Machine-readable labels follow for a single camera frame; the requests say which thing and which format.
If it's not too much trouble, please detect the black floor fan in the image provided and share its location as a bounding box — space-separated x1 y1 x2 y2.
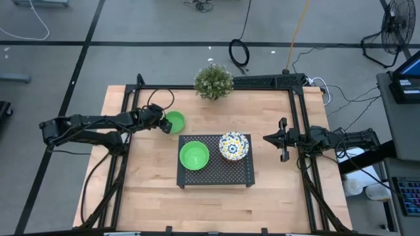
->
360 0 417 69

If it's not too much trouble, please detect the yellow patterned ceramic mini bowl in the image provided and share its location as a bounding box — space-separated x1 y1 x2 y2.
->
219 131 249 161

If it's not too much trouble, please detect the keyboard with coloured keys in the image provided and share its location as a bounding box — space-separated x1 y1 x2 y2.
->
392 176 420 217

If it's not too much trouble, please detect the black aluminium rig frame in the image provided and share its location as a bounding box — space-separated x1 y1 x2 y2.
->
73 73 354 236

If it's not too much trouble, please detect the laptop with blue screen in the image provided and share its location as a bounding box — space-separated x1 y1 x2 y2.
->
392 49 420 79

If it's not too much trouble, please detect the potted artificial green plant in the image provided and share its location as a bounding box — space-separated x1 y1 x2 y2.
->
193 63 234 101

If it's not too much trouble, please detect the black cable tangle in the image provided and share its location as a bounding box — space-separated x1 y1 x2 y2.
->
183 0 215 13

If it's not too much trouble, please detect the green plastic mini bowl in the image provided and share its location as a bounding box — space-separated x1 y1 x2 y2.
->
178 140 211 171
163 110 186 134

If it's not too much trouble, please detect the white round lid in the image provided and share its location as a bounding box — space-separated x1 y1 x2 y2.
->
365 183 392 201
343 178 364 197

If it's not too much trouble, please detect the black diagonal beam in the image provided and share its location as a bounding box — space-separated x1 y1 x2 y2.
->
337 140 398 174

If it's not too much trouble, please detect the black floor object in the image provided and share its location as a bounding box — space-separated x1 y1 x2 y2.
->
0 100 14 124

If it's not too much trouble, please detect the black perforated metal rack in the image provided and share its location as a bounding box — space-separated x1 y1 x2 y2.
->
176 134 256 189

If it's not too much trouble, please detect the white floor cable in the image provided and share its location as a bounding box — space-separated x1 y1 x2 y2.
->
0 0 51 41

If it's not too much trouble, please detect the yellow cable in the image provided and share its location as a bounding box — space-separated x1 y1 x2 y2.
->
284 0 311 75

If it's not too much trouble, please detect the black perforated electronics box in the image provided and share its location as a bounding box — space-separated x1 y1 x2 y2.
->
232 72 306 89

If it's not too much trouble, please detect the white paper sheet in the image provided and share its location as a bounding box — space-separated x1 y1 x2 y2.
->
335 146 381 188

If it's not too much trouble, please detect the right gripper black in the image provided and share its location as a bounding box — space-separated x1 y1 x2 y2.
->
263 117 301 163

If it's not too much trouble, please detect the grey floor base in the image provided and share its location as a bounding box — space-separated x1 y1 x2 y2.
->
0 72 32 84

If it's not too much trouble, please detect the black coiled cable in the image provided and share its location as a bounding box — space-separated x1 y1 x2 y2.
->
228 0 253 73

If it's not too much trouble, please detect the grey side desk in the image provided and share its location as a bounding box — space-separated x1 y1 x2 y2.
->
383 157 420 236
376 71 420 162

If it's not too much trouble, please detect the black labelled device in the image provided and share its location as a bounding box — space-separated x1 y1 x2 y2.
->
388 77 420 105

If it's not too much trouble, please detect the white power cable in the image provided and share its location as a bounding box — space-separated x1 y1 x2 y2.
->
308 77 332 106

